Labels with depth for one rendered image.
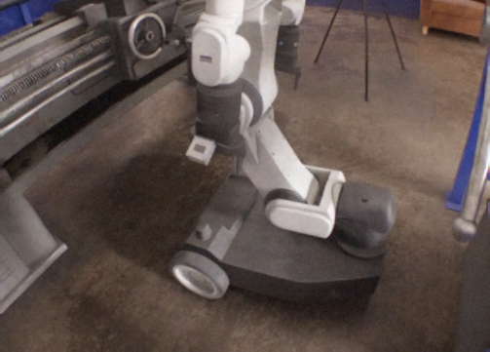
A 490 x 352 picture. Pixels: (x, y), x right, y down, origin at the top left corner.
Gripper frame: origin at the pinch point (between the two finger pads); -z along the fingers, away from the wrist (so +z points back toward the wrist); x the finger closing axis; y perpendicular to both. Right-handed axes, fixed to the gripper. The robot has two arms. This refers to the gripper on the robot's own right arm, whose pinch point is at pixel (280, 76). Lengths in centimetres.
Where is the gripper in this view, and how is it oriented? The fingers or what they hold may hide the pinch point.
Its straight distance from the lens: 112.1
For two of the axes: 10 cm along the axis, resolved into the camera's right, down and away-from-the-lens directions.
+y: -3.9, 5.9, -7.0
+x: -9.2, -3.2, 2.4
